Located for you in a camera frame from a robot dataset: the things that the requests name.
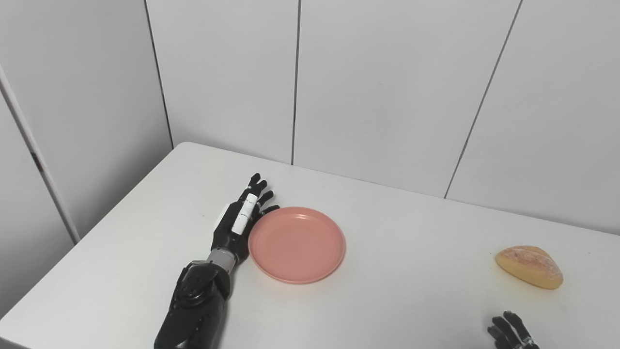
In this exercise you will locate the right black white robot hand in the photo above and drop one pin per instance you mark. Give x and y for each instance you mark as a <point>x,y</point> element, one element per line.
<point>513,334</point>

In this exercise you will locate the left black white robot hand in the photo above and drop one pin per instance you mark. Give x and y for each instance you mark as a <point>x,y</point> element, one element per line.
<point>232,230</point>

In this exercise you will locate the pink round plate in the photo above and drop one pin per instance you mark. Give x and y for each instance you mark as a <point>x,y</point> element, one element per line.
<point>296,245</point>

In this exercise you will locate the golden bread roll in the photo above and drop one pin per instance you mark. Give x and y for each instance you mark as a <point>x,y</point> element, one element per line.
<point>530,266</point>

